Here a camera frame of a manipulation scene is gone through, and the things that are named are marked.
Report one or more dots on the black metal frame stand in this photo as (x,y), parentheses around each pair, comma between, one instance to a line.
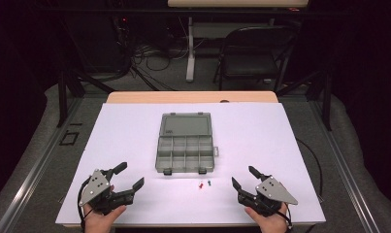
(316,90)
(73,84)

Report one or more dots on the red pushpin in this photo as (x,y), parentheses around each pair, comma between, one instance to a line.
(201,186)

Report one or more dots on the white table mat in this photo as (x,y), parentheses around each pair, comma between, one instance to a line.
(151,136)

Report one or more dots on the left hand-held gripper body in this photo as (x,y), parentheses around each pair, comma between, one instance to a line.
(97,189)

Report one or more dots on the white desk with metal leg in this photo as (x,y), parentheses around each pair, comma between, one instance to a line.
(215,19)

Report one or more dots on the black folding chair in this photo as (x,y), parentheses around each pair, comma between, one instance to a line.
(253,55)

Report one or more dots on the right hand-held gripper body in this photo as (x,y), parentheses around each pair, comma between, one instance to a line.
(272,194)

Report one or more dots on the person's right hand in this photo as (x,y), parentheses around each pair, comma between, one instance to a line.
(270,221)

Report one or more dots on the grey compartment organizer box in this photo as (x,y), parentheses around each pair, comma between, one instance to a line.
(185,143)

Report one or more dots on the person's left hand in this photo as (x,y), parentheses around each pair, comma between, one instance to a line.
(101,220)

